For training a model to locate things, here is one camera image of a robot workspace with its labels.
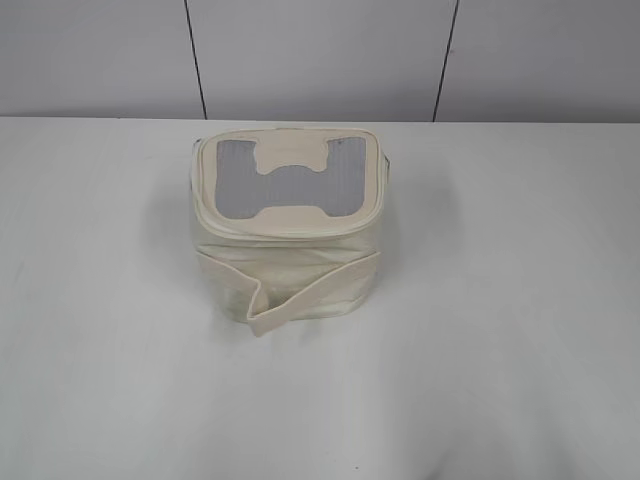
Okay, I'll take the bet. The cream zippered bag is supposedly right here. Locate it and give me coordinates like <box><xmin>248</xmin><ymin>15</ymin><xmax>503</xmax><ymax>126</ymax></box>
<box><xmin>190</xmin><ymin>128</ymin><xmax>390</xmax><ymax>336</ymax></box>

